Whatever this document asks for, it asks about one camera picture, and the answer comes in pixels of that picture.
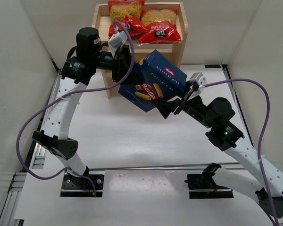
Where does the blue Barilla rigatoni box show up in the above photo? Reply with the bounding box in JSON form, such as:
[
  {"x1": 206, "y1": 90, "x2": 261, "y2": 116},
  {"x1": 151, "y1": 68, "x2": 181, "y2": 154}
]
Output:
[{"x1": 118, "y1": 50, "x2": 187, "y2": 112}]

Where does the red fusilli pasta bag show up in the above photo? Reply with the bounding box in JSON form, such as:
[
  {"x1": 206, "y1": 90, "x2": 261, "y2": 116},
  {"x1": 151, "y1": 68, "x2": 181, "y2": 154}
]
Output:
[
  {"x1": 137, "y1": 8, "x2": 182, "y2": 45},
  {"x1": 108, "y1": 0, "x2": 149, "y2": 38}
]

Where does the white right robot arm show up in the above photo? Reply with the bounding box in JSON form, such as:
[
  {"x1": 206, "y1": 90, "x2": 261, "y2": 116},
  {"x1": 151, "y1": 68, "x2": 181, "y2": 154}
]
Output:
[{"x1": 153, "y1": 83, "x2": 283, "y2": 219}]

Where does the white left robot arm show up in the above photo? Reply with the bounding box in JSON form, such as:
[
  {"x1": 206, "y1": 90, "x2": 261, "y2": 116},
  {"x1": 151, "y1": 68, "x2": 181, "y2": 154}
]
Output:
[{"x1": 33, "y1": 27, "x2": 134, "y2": 189}]

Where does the wooden three-tier shelf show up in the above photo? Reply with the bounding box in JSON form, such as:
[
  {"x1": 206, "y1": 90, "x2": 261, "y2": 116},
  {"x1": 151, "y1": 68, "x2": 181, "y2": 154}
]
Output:
[{"x1": 91, "y1": 2, "x2": 189, "y2": 99}]

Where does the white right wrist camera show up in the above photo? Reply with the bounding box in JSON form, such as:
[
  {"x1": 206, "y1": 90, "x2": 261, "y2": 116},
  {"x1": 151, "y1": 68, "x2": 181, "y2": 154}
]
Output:
[{"x1": 187, "y1": 72, "x2": 208, "y2": 100}]

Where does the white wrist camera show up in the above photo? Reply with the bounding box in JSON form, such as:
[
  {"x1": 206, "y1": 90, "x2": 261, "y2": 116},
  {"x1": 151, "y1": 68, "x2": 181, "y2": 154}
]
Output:
[
  {"x1": 187, "y1": 72, "x2": 208, "y2": 100},
  {"x1": 108, "y1": 31, "x2": 128, "y2": 57}
]

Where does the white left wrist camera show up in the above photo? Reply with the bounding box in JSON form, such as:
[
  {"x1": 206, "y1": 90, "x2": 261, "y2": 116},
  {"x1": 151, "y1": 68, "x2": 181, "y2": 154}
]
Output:
[{"x1": 108, "y1": 31, "x2": 128, "y2": 57}]

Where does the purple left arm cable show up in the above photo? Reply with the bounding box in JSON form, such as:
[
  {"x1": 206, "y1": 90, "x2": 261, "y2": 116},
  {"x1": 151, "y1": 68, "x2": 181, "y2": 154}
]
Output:
[{"x1": 16, "y1": 20, "x2": 135, "y2": 197}]

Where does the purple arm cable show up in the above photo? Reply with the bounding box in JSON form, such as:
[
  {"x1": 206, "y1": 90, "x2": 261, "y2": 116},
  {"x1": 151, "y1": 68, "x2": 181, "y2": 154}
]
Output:
[
  {"x1": 16, "y1": 20, "x2": 135, "y2": 197},
  {"x1": 200, "y1": 78, "x2": 280, "y2": 226}
]

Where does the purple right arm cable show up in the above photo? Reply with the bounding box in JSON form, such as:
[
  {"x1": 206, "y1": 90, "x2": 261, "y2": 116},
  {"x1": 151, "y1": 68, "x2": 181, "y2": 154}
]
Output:
[{"x1": 200, "y1": 78, "x2": 280, "y2": 226}]

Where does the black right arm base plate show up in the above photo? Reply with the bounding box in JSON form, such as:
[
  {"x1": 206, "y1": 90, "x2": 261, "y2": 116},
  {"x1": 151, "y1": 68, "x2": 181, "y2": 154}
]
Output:
[{"x1": 184, "y1": 174, "x2": 234, "y2": 199}]

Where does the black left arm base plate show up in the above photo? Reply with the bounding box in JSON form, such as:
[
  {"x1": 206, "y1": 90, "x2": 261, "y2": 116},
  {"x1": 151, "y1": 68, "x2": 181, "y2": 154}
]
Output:
[{"x1": 60, "y1": 171, "x2": 105, "y2": 198}]

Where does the aluminium table rail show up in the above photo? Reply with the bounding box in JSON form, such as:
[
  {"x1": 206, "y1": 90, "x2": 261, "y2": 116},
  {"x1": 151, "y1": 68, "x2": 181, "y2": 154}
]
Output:
[{"x1": 0, "y1": 68, "x2": 64, "y2": 226}]

